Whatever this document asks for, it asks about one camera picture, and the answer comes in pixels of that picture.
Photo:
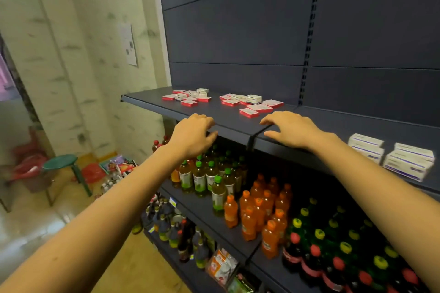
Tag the group of red-capped cola bottles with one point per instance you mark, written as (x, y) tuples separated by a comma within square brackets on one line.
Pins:
[(295, 251)]

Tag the red plastic basin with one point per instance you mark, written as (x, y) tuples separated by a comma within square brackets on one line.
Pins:
[(93, 172)]

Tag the small blue yellow price tag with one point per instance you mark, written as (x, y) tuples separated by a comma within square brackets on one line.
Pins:
[(173, 202)]

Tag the pack of white-capped bottles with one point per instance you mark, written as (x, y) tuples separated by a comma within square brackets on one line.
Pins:
[(108, 184)]

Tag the group of red-capped amber bottles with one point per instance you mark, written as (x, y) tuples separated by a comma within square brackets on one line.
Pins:
[(156, 147)]

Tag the green round stool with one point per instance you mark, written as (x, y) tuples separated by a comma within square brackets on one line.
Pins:
[(60, 161)]

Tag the white paper wall notice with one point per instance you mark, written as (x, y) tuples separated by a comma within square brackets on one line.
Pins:
[(128, 45)]

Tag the basket of snack packets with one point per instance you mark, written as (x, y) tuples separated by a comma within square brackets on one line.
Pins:
[(122, 167)]

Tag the person's right hand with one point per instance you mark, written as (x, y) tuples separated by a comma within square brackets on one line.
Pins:
[(297, 131)]

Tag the person's left hand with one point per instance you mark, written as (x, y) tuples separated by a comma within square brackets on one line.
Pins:
[(190, 136)]

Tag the group of green-capped tea bottles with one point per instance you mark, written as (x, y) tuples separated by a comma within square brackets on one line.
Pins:
[(199, 181)]

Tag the person's right forearm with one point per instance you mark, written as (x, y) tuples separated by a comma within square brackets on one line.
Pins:
[(388, 207)]

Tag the pink cloth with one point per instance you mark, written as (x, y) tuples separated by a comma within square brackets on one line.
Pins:
[(7, 80)]

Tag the red and white boxes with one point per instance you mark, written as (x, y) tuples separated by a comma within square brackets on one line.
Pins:
[(249, 113)]

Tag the orange white snack packet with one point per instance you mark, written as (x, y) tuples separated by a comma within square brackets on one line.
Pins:
[(221, 265)]

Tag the white blue paperclip boxes group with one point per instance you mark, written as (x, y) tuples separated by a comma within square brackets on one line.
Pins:
[(409, 165)]

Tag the group of yellow-capped green bottles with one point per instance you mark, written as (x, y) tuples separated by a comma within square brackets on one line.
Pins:
[(319, 234)]

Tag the person's left forearm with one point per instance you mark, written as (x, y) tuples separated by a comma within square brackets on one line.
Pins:
[(96, 227)]

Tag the green snack packet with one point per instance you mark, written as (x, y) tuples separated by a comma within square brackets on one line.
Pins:
[(242, 284)]

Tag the dark grey metal shelf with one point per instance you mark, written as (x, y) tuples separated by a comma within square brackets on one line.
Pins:
[(240, 28)]

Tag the group of dark glass bottles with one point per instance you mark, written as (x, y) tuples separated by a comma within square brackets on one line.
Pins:
[(185, 241)]

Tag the red plastic bags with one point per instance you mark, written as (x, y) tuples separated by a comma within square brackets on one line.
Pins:
[(31, 162)]

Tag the group of orange soda bottles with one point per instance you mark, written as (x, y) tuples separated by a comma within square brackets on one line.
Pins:
[(248, 224)]

